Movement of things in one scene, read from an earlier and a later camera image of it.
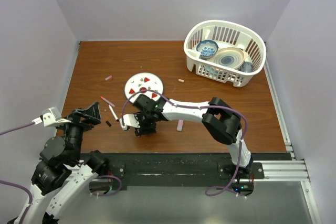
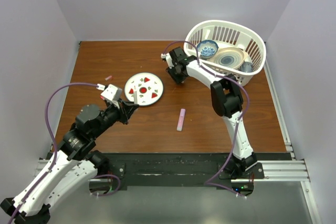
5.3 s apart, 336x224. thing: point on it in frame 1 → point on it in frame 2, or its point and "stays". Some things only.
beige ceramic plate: (231, 57) stays
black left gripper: (91, 114) → (125, 110)
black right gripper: (144, 129) → (178, 80)
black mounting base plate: (189, 170) stays
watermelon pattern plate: (142, 81) stays
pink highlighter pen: (180, 125) stays
